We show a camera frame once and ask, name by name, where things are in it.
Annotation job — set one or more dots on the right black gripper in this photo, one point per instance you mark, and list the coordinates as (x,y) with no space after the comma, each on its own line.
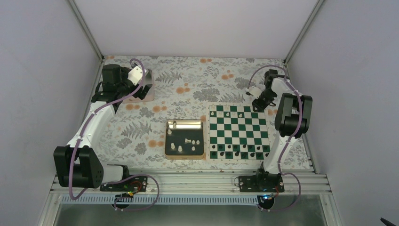
(260,106)

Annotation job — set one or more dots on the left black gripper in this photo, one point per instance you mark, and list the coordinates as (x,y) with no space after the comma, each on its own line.
(144,92)

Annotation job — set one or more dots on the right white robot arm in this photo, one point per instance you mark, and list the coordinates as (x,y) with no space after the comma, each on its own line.
(292,119)

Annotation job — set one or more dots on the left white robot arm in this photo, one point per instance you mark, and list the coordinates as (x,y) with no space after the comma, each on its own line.
(77,164)

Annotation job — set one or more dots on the green white chess board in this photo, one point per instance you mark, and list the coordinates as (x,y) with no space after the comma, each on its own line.
(250,130)

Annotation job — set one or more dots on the empty silver metal tray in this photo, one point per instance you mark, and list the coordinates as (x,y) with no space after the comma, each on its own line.
(149,84)

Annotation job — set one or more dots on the floral paper table cover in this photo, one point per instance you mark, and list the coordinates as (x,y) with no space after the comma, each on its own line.
(183,87)

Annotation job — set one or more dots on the metal tray with wooden rim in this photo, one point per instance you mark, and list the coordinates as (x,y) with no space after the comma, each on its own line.
(185,129)

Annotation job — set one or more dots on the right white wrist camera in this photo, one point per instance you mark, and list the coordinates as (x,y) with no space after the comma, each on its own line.
(253,91)

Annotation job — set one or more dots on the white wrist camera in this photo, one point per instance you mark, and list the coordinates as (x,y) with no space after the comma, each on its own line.
(136,74)
(253,91)

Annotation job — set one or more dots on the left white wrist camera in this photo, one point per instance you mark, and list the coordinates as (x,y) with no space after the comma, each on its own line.
(136,74)

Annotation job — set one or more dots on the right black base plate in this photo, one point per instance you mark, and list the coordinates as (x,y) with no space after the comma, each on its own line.
(249,184)

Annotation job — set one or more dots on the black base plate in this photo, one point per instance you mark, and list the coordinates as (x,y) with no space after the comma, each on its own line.
(249,184)
(136,184)

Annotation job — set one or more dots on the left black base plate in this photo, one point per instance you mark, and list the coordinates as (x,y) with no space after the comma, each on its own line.
(136,184)

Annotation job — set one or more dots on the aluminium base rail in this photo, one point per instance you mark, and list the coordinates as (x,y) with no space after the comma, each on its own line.
(220,183)

